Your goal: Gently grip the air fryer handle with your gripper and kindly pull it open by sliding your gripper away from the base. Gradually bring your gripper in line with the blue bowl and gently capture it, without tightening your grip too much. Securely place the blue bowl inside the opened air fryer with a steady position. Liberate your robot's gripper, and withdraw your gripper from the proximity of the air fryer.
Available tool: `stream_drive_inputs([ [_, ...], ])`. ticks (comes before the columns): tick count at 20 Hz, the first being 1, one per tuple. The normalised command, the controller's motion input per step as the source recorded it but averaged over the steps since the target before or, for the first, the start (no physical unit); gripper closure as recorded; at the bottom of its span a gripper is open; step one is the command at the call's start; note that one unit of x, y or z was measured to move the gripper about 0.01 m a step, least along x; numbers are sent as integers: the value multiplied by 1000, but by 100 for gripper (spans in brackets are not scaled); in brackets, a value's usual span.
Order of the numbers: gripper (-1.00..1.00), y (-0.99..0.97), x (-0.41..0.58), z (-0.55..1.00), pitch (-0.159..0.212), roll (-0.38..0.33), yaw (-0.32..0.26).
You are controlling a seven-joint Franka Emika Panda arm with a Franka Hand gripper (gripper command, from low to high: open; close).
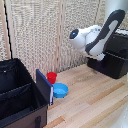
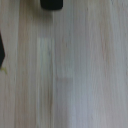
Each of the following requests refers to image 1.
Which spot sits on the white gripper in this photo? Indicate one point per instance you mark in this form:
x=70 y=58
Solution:
x=97 y=57

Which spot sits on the blue plastic bowl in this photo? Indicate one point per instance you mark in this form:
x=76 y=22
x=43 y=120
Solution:
x=60 y=90

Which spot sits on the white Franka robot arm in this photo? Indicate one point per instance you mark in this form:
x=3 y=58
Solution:
x=96 y=36

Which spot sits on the black air fryer housing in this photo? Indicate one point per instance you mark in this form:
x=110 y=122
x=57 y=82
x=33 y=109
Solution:
x=118 y=41

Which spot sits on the red plastic cup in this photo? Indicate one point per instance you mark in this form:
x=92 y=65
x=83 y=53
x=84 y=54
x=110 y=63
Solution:
x=51 y=77

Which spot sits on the blue box flap panel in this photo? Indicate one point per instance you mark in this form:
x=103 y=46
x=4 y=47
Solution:
x=43 y=85

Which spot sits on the woven beige folding screen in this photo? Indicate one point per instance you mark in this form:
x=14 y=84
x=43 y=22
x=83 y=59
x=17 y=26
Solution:
x=30 y=33

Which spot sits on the black fabric storage box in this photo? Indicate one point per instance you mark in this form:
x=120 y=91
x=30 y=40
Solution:
x=16 y=96

